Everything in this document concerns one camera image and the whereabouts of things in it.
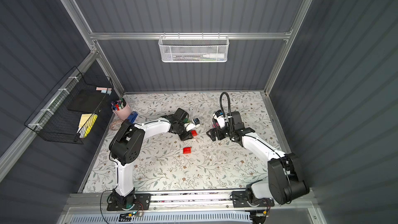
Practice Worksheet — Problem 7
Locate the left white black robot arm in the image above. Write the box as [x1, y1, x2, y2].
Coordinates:
[109, 108, 200, 210]

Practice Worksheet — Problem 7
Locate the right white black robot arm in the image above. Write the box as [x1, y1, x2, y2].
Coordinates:
[206, 110, 310, 206]

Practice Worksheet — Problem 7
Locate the red lego brick rounded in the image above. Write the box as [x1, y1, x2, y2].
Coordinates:
[183, 147, 192, 154]

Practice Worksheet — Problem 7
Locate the blue stapler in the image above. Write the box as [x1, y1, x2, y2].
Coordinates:
[127, 112, 138, 123]

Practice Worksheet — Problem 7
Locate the pink pen cup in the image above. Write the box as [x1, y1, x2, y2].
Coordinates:
[111, 98, 132, 120]

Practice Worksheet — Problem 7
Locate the round tape roll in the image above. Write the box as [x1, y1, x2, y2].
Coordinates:
[109, 120, 123, 131]

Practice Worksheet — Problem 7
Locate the white marker in basket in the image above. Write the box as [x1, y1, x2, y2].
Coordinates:
[201, 54, 226, 61]

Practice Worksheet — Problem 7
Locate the yellow sticky note pad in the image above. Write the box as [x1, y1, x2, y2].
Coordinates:
[77, 114, 98, 139]

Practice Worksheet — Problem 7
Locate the black notebook in basket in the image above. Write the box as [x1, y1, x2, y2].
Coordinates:
[66, 90, 106, 114]

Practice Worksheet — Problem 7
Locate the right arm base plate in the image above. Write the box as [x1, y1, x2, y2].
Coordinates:
[230, 190, 275, 208]

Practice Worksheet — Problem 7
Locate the white wire mesh basket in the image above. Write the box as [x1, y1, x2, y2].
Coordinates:
[158, 37, 230, 63]

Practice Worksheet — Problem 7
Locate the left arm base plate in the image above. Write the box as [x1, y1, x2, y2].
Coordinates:
[107, 192, 151, 212]

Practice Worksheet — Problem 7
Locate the black wire wall basket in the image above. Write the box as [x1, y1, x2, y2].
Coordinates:
[24, 66, 116, 145]

